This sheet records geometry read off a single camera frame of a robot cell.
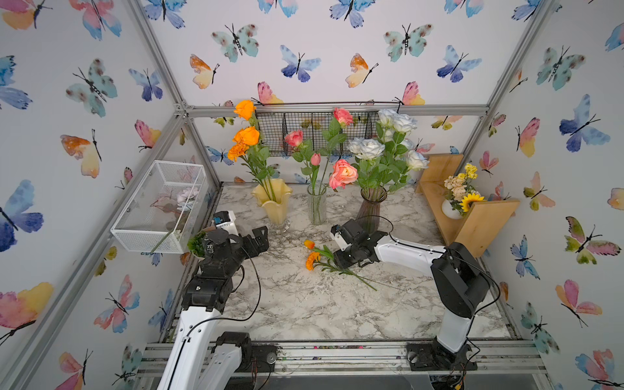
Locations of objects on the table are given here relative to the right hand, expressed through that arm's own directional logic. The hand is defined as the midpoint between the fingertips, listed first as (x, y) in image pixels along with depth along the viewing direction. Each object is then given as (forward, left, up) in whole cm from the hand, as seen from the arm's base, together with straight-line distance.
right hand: (339, 256), depth 91 cm
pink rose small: (+23, +10, +26) cm, 36 cm away
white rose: (+19, -7, +26) cm, 33 cm away
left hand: (-3, +26, +21) cm, 33 cm away
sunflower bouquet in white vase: (+17, -42, +17) cm, 48 cm away
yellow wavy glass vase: (+18, +26, +13) cm, 34 cm away
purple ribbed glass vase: (+15, -10, +8) cm, 20 cm away
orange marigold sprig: (-1, +9, -1) cm, 10 cm away
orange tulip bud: (+7, +12, -3) cm, 14 cm away
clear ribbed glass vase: (+20, +10, +6) cm, 23 cm away
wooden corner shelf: (+6, -46, +13) cm, 49 cm away
